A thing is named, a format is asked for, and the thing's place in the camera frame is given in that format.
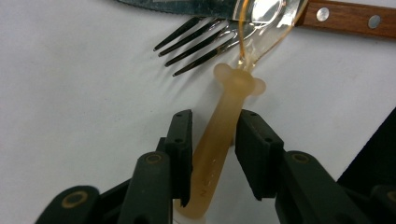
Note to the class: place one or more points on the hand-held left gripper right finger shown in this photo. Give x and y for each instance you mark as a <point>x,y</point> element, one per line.
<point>258,155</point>

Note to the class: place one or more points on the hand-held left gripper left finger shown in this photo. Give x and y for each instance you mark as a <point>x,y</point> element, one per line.
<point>182,155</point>

